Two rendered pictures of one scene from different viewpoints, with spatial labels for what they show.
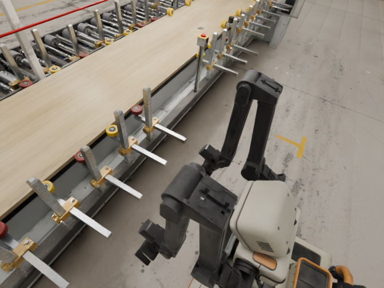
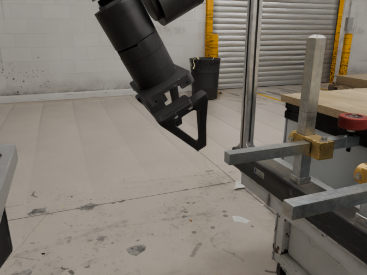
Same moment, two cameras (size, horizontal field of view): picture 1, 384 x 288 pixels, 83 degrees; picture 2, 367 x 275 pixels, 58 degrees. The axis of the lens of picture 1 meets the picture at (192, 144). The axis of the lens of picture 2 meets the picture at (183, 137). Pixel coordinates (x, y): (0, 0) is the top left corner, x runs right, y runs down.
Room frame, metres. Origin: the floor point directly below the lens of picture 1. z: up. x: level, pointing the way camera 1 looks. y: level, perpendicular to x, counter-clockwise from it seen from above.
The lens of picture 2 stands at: (0.58, -0.19, 1.14)
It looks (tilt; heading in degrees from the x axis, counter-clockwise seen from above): 18 degrees down; 137
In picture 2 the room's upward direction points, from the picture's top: straight up
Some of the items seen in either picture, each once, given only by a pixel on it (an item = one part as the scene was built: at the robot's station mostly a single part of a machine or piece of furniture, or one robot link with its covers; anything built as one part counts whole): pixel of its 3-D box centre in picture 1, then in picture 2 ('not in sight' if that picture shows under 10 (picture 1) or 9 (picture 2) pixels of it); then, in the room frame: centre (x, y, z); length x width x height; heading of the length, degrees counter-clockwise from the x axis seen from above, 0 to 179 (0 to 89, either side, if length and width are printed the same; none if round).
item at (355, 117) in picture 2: (0, 234); (350, 132); (0.23, 0.81, 0.85); 0.08 x 0.08 x 0.11
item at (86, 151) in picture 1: (95, 173); not in sight; (0.61, 0.51, 0.87); 0.04 x 0.04 x 0.48; 68
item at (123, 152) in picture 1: (128, 146); not in sight; (0.86, 0.41, 0.83); 0.14 x 0.06 x 0.05; 158
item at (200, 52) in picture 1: (198, 70); not in sight; (1.75, 0.05, 0.93); 0.05 x 0.05 x 0.45; 68
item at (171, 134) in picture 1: (159, 128); not in sight; (1.08, 0.25, 0.82); 0.43 x 0.03 x 0.04; 68
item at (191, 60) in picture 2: not in sight; (203, 77); (-3.51, 4.10, 0.36); 0.59 x 0.58 x 0.73; 158
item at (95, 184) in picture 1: (101, 177); not in sight; (0.63, 0.50, 0.80); 0.14 x 0.06 x 0.05; 158
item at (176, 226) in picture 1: (177, 223); not in sight; (0.21, 0.01, 1.41); 0.11 x 0.06 x 0.43; 158
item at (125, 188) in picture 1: (111, 180); not in sight; (0.62, 0.44, 0.80); 0.43 x 0.03 x 0.04; 68
